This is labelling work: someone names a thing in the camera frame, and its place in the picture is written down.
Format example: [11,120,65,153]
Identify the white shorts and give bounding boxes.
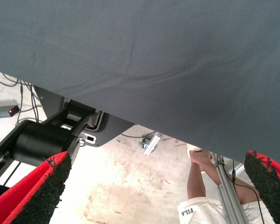
[177,196,275,224]

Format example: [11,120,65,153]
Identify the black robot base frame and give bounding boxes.
[0,85,136,201]

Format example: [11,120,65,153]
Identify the short aluminium frame profile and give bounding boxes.
[143,132,161,155]

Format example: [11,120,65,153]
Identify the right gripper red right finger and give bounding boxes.
[244,150,280,224]

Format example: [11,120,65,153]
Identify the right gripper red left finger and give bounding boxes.
[0,151,72,224]

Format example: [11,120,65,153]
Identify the grey power box red light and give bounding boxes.
[0,105,21,119]

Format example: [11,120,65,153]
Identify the black cable on frame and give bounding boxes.
[220,156,266,224]

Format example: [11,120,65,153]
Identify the thin black floor cable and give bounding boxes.
[0,72,19,87]
[15,79,44,126]
[120,131,156,139]

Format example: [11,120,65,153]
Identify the dark grey table cloth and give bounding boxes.
[0,0,280,170]

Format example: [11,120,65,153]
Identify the long aluminium frame profile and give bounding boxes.
[211,153,248,224]

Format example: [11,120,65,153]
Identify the grey caster wheel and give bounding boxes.
[138,138,152,150]

